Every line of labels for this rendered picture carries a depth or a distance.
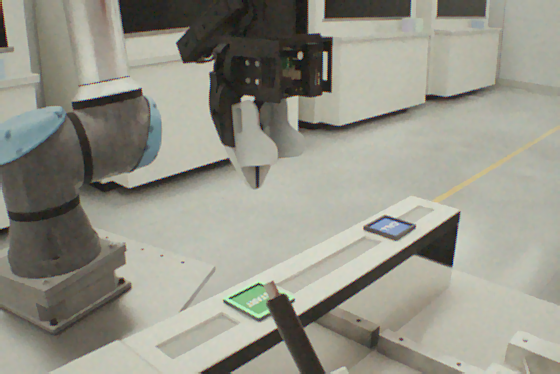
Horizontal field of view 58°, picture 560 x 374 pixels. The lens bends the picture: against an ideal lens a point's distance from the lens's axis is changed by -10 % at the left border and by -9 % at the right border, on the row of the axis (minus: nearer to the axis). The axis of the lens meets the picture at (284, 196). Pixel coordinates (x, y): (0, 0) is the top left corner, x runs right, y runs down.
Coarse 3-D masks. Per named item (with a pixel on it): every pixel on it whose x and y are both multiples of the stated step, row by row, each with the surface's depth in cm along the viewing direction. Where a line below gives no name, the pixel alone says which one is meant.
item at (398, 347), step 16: (384, 336) 71; (400, 336) 71; (384, 352) 72; (400, 352) 70; (416, 352) 68; (432, 352) 67; (416, 368) 68; (432, 368) 66; (448, 368) 65; (464, 368) 64
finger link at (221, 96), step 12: (216, 72) 47; (216, 84) 48; (216, 96) 48; (228, 96) 48; (216, 108) 48; (228, 108) 49; (216, 120) 49; (228, 120) 49; (228, 132) 50; (228, 144) 51
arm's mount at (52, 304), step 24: (0, 264) 81; (96, 264) 81; (120, 264) 86; (0, 288) 79; (24, 288) 75; (48, 288) 73; (72, 288) 77; (96, 288) 82; (120, 288) 86; (24, 312) 78; (48, 312) 76; (72, 312) 78
